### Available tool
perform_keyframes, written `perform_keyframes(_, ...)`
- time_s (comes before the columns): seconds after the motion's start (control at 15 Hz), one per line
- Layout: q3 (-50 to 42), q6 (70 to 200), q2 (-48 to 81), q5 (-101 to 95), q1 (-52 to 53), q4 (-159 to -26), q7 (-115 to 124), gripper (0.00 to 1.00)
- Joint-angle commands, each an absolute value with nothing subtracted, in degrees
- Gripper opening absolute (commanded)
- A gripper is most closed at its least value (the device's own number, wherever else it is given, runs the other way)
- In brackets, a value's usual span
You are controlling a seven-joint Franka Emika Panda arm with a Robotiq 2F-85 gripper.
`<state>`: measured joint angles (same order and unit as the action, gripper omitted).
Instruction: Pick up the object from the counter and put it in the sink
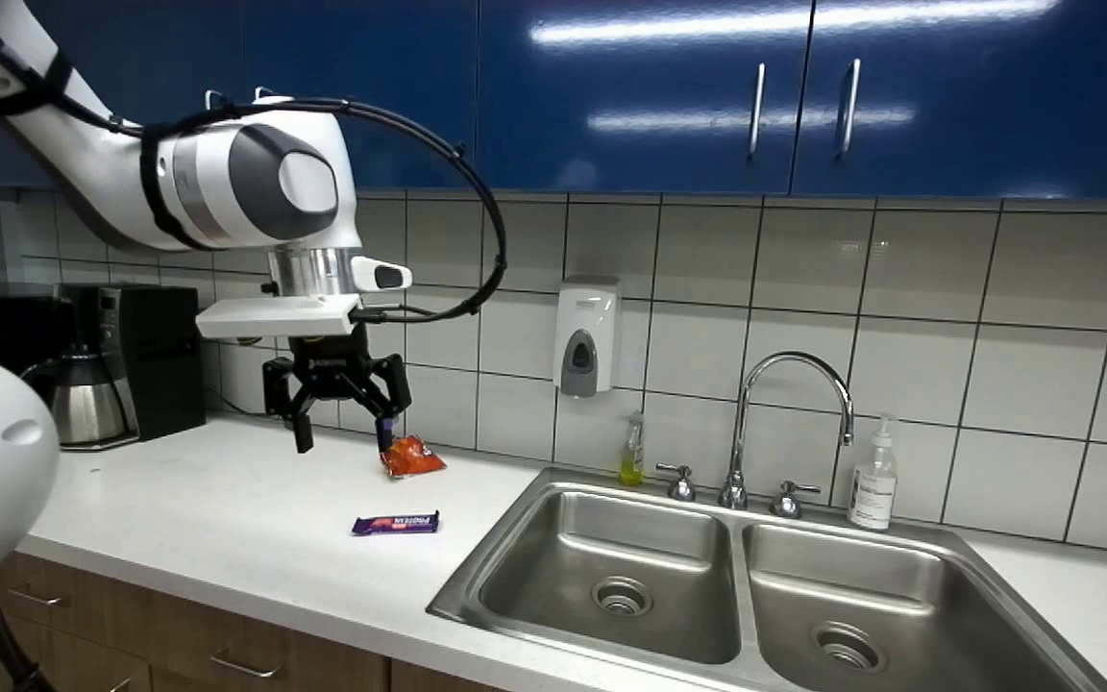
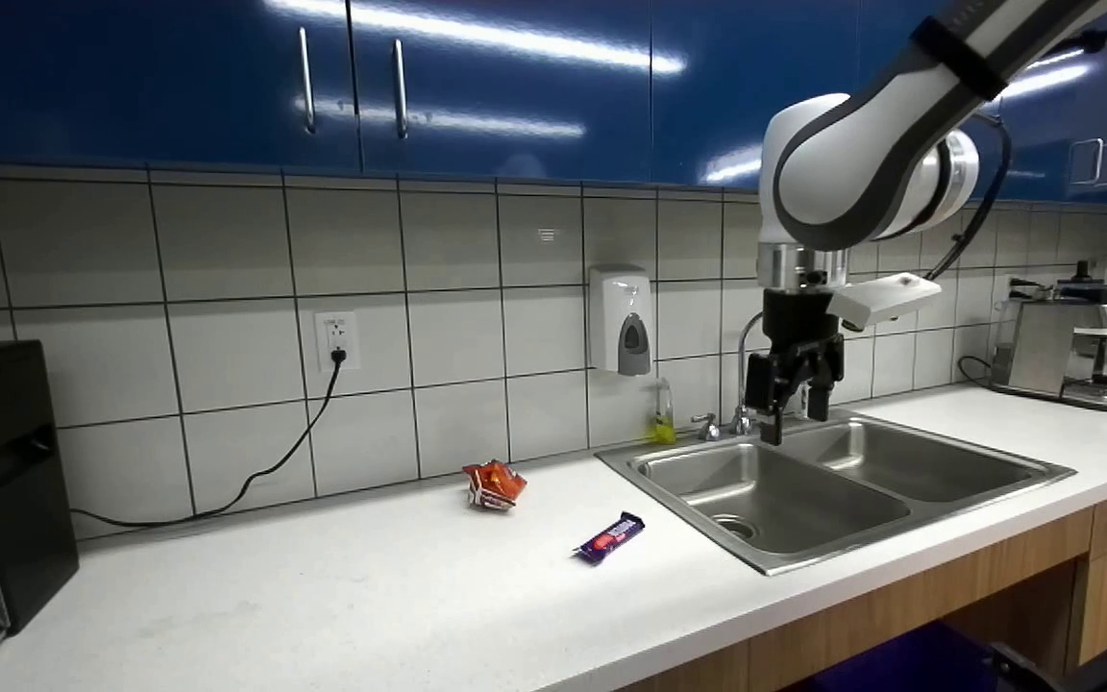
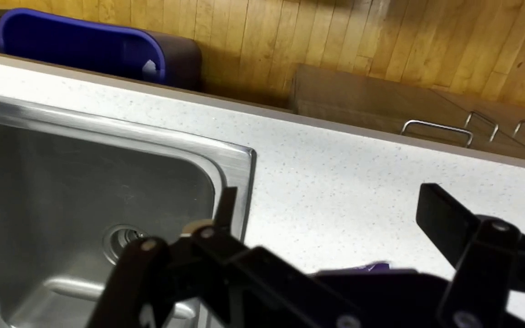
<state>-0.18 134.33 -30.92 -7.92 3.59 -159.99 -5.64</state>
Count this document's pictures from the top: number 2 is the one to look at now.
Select black power cord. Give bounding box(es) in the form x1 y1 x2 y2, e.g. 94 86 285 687
66 347 353 533

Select silver espresso machine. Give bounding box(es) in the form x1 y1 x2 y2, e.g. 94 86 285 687
992 262 1107 416

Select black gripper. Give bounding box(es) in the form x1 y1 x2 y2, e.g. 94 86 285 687
743 288 849 450

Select black box appliance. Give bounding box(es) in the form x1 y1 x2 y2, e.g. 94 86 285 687
0 337 85 633

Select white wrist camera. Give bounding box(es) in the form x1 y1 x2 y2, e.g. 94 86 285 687
828 269 946 337

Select green dish soap bottle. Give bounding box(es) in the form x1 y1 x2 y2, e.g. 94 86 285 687
641 376 686 452

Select purple protein bar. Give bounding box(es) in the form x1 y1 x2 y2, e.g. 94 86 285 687
574 507 651 567

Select blue upper cabinet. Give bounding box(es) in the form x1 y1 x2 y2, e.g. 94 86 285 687
0 0 1107 209

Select white wall outlet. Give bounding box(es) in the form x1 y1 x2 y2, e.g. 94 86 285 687
316 307 362 368

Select stainless steel double sink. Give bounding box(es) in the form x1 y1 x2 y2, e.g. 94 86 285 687
595 410 1079 578

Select white wall soap dispenser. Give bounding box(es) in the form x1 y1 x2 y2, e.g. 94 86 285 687
583 266 660 382

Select crumpled orange snack wrapper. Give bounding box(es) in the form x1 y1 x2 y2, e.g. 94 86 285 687
463 457 531 516

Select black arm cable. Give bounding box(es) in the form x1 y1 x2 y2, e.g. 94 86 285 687
924 111 1014 280

